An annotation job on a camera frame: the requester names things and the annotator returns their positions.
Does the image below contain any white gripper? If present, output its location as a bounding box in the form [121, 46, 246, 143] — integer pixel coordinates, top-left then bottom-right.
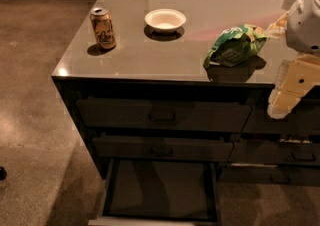
[267, 12, 320, 119]

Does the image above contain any green rice chip bag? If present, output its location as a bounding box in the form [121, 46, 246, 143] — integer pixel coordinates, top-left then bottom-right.
[203, 24, 268, 68]

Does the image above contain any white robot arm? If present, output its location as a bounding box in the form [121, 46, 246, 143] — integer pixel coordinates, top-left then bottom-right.
[267, 0, 320, 119]

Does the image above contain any top right drawer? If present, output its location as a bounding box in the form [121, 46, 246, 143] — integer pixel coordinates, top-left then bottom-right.
[243, 104, 320, 135]

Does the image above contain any middle right drawer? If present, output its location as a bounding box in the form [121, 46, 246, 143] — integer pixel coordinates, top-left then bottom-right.
[228, 141, 320, 166]

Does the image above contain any dark drawer cabinet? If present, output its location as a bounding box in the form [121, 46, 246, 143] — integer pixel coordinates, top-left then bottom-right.
[52, 0, 320, 226]

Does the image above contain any top left drawer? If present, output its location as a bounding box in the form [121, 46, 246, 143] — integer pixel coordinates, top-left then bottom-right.
[76, 98, 251, 132]

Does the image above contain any middle left drawer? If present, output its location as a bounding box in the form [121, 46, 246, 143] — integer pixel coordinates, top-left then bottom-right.
[93, 136, 233, 162]

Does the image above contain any open bottom left drawer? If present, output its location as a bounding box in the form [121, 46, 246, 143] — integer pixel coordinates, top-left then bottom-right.
[88, 159, 221, 226]

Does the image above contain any white paper bowl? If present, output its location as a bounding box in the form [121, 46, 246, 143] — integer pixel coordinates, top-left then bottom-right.
[144, 9, 186, 34]

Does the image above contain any orange soda can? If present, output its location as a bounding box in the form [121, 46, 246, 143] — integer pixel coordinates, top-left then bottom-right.
[90, 7, 116, 50]

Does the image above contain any small black floor object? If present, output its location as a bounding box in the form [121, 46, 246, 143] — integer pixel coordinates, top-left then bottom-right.
[0, 166, 7, 181]

